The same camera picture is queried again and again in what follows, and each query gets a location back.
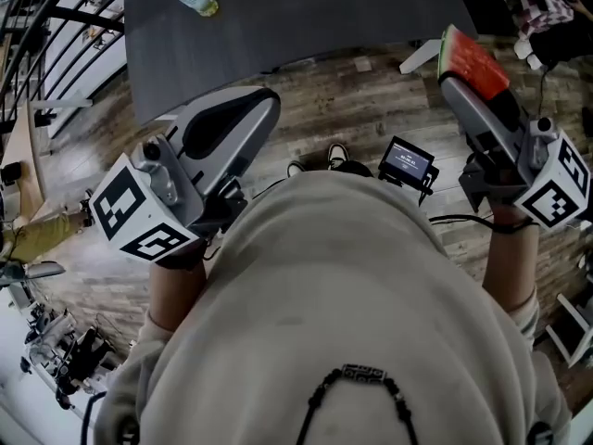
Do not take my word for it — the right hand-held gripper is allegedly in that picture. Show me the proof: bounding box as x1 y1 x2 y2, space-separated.
438 73 592 229

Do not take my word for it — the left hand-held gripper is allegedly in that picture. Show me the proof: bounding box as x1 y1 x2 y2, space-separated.
87 85 282 263

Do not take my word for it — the red watermelon slice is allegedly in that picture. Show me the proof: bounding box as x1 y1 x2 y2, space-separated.
436 24 511 102

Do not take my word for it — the person's left forearm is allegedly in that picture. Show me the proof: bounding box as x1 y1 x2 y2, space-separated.
147 247 208 334

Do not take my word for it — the person's right forearm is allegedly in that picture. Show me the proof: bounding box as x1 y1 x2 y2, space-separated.
481 206 541 315

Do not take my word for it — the pair of white shoes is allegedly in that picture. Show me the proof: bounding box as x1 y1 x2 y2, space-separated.
512 38 544 71

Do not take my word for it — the white table leg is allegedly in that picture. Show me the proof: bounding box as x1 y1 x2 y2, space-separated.
398 38 445 76

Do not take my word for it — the small black screen device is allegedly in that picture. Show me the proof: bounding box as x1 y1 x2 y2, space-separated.
377 134 441 195

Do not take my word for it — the dark grey table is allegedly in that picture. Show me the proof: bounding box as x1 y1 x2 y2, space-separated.
123 0 479 127

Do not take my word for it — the person's right shoe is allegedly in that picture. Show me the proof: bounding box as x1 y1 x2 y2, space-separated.
326 142 350 172

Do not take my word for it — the checkered cloth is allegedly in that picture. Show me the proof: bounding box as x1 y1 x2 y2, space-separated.
508 0 576 37

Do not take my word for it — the beige sweatshirt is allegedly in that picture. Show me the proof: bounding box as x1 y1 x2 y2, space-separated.
94 168 574 445

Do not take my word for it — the black metal stair railing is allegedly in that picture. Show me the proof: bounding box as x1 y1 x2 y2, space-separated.
0 0 127 134

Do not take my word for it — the white chair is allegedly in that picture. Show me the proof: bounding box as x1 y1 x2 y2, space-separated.
545 291 593 369

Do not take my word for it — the pile of black equipment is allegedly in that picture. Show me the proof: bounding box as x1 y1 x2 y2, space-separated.
19 303 118 410

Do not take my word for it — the black cable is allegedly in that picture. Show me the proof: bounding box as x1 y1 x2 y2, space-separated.
428 212 498 227

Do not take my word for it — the black beaded necklace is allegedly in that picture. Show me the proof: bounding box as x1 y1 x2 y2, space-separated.
295 363 421 445

